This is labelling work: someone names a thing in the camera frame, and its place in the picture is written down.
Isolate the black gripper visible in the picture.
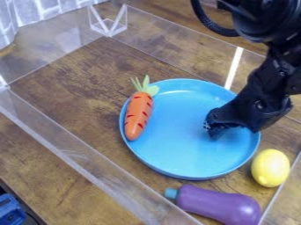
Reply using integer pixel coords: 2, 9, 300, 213
204, 69, 293, 140

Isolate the orange toy carrot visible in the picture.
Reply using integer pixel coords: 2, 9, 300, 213
123, 75, 161, 141

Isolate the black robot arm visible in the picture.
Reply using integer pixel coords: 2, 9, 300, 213
205, 0, 301, 139

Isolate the blue round tray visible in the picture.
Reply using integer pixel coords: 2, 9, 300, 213
125, 78, 261, 180

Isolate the yellow toy lemon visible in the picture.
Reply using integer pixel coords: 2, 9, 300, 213
250, 149, 291, 187

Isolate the purple toy eggplant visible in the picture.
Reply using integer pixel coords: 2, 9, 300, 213
165, 185, 261, 225

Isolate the blue object at corner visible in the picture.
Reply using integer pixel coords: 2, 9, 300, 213
0, 193, 26, 225

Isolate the white patterned curtain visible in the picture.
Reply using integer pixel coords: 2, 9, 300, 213
0, 0, 109, 49

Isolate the clear acrylic enclosure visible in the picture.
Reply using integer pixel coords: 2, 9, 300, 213
0, 3, 301, 225

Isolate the black braided cable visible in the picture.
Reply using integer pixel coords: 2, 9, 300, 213
190, 0, 241, 39

